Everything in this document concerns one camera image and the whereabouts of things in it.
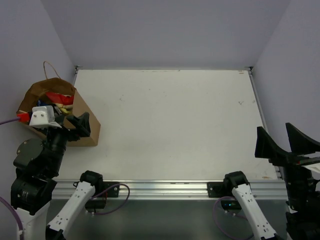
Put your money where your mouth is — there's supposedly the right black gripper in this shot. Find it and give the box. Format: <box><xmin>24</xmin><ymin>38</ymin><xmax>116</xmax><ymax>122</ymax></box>
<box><xmin>257</xmin><ymin>121</ymin><xmax>320</xmax><ymax>213</ymax></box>

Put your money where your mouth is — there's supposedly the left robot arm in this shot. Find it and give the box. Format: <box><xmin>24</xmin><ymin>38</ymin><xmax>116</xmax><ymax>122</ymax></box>
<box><xmin>10</xmin><ymin>110</ymin><xmax>104</xmax><ymax>240</ymax></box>

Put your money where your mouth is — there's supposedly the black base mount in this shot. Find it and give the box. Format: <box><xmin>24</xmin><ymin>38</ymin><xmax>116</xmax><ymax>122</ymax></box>
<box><xmin>206</xmin><ymin>181</ymin><xmax>227</xmax><ymax>198</ymax></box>
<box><xmin>102</xmin><ymin>181</ymin><xmax>120</xmax><ymax>199</ymax></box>

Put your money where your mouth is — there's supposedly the yellow chip bag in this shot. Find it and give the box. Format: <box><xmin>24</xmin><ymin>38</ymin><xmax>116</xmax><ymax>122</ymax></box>
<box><xmin>55</xmin><ymin>103</ymin><xmax>73</xmax><ymax>116</ymax></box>

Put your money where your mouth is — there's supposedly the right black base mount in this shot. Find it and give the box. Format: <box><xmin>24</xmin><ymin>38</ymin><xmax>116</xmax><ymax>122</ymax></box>
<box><xmin>206</xmin><ymin>181</ymin><xmax>227</xmax><ymax>198</ymax></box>

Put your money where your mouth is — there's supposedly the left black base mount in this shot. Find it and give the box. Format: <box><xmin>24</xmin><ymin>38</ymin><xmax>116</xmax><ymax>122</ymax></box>
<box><xmin>102</xmin><ymin>181</ymin><xmax>120</xmax><ymax>199</ymax></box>

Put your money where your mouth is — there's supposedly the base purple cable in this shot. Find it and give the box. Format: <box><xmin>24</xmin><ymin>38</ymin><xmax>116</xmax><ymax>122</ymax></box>
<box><xmin>212</xmin><ymin>196</ymin><xmax>255</xmax><ymax>239</ymax></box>
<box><xmin>84</xmin><ymin>183</ymin><xmax>131</xmax><ymax>216</ymax></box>

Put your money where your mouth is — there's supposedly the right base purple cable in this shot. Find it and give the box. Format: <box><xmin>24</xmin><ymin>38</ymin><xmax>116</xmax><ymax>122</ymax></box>
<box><xmin>212</xmin><ymin>196</ymin><xmax>255</xmax><ymax>239</ymax></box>

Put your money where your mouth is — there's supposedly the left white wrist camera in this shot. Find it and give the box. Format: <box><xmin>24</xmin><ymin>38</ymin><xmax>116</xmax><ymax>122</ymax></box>
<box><xmin>29</xmin><ymin>105</ymin><xmax>62</xmax><ymax>129</ymax></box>

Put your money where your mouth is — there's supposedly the blue snack bag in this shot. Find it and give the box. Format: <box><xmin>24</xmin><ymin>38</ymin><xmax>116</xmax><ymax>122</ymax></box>
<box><xmin>36</xmin><ymin>99</ymin><xmax>48</xmax><ymax>107</ymax></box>

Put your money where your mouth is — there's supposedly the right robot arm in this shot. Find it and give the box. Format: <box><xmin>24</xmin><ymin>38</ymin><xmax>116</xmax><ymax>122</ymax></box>
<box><xmin>222</xmin><ymin>122</ymin><xmax>320</xmax><ymax>240</ymax></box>

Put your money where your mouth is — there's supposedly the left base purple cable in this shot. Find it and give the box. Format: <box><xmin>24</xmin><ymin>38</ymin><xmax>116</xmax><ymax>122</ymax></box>
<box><xmin>84</xmin><ymin>183</ymin><xmax>131</xmax><ymax>216</ymax></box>

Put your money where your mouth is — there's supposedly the red chip bag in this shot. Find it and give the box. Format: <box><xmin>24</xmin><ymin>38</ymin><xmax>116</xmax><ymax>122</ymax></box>
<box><xmin>45</xmin><ymin>92</ymin><xmax>74</xmax><ymax>106</ymax></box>

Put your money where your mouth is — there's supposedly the brown paper bag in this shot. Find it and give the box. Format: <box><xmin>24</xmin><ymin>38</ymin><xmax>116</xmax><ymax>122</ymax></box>
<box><xmin>16</xmin><ymin>73</ymin><xmax>101</xmax><ymax>147</ymax></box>

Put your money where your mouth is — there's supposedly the aluminium front rail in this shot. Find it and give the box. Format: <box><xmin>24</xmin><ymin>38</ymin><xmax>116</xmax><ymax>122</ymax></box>
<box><xmin>51</xmin><ymin>179</ymin><xmax>291</xmax><ymax>201</ymax></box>

